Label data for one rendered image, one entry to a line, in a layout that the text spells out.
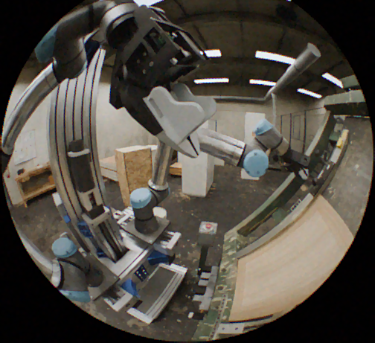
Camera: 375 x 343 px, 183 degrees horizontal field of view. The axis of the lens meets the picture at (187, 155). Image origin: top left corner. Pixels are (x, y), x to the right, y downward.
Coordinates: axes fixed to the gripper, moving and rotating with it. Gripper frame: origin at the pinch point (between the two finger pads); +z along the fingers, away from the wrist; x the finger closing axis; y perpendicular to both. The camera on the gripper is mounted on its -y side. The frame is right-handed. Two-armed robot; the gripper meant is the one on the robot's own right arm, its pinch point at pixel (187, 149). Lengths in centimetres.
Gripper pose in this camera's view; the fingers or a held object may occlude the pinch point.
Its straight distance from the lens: 16.4
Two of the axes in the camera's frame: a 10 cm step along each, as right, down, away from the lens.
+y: 7.3, -2.0, -6.6
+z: 4.8, 8.3, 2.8
